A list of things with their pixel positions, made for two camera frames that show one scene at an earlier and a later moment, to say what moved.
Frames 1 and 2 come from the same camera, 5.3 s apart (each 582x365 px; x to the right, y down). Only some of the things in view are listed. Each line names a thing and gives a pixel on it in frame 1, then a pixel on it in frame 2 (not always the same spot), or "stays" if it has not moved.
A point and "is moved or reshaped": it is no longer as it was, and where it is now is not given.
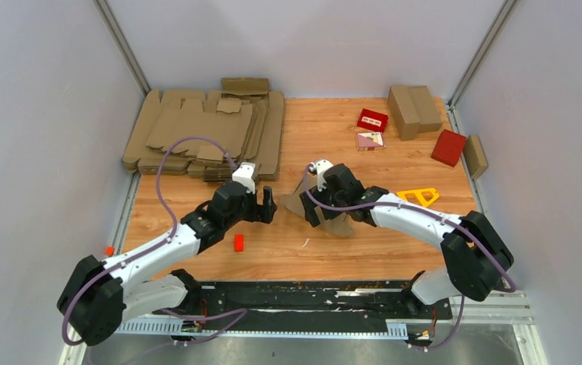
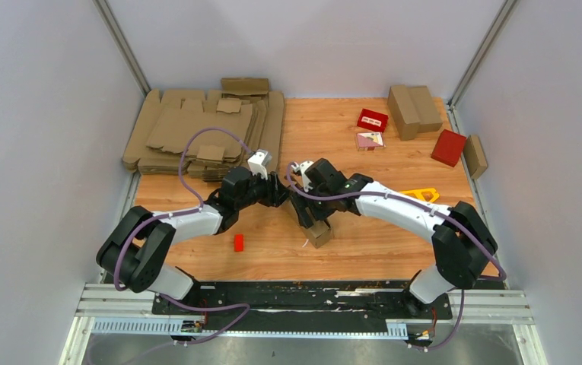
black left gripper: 263,213 → 277,192
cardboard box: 338,226 is moved or reshaped
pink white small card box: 370,141 stays
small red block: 239,242 stays
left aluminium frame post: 123,45 stays
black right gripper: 309,205 stays
